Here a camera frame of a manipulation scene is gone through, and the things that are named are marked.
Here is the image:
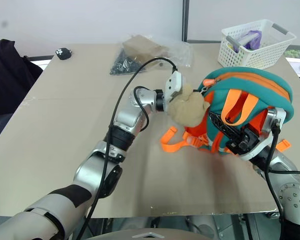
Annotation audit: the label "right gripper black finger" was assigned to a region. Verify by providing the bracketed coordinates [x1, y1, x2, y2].
[244, 121, 261, 138]
[208, 111, 244, 144]

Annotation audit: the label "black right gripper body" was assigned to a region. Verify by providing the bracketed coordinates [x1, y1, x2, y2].
[226, 126, 261, 156]

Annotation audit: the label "beige plush toy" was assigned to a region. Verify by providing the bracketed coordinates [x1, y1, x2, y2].
[166, 83, 211, 126]

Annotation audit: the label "orange and teal backpack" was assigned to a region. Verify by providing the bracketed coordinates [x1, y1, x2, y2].
[160, 66, 295, 157]

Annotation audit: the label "brown cardboard box in bag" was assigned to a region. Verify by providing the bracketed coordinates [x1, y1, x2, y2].
[122, 34, 169, 63]

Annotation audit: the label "clear empty plastic bag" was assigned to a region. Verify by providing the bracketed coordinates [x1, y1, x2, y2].
[163, 40, 195, 68]

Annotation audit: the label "bag of black parts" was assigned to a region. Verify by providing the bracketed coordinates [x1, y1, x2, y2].
[109, 48, 147, 76]

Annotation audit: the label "white paper sheet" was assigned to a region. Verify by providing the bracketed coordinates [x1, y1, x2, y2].
[288, 58, 300, 79]

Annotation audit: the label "green patterned item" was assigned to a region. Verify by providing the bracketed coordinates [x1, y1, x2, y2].
[284, 49, 300, 59]

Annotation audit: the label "purple packet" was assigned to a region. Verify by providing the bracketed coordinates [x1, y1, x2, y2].
[239, 30, 263, 51]

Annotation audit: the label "black paw print pouch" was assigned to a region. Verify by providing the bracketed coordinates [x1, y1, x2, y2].
[55, 47, 74, 61]

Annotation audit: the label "black fabric chair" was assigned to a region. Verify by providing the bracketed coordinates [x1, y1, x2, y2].
[0, 39, 44, 151]

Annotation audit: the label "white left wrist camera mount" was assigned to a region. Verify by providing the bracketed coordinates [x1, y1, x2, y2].
[164, 71, 186, 112]

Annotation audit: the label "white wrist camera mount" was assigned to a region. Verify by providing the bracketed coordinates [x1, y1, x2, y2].
[236, 107, 288, 161]
[164, 71, 186, 112]

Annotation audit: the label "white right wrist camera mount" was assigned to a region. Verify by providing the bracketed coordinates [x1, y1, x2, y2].
[236, 107, 288, 161]

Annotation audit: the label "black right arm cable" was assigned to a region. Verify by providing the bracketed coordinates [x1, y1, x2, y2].
[263, 118, 300, 223]

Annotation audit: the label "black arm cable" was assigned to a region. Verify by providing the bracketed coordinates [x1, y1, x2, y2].
[76, 57, 178, 240]
[263, 118, 300, 223]

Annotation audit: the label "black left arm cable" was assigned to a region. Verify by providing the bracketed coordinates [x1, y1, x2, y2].
[76, 57, 178, 240]

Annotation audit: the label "dark vertical post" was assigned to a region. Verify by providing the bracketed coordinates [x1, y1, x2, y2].
[181, 0, 191, 42]

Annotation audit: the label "white plastic basket grey handles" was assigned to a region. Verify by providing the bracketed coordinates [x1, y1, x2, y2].
[217, 19, 297, 71]

